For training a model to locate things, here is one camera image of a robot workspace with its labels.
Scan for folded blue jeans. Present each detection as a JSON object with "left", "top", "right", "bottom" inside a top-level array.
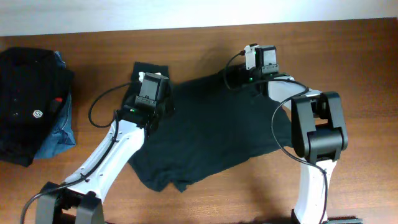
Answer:
[{"left": 29, "top": 49, "right": 76, "bottom": 159}]

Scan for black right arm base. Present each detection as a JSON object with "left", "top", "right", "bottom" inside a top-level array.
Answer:
[{"left": 290, "top": 210, "right": 364, "bottom": 224}]

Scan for black folded garment with logo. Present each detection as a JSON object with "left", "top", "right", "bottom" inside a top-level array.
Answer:
[{"left": 1, "top": 47, "right": 74, "bottom": 167}]

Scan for dark green t-shirt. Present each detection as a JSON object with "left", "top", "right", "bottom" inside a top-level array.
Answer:
[{"left": 128, "top": 72, "right": 292, "bottom": 192}]

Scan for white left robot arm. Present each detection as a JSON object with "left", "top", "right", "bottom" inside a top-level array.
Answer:
[{"left": 31, "top": 72, "right": 174, "bottom": 223}]

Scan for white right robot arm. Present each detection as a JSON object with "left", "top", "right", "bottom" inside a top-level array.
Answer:
[{"left": 223, "top": 44, "right": 348, "bottom": 224}]

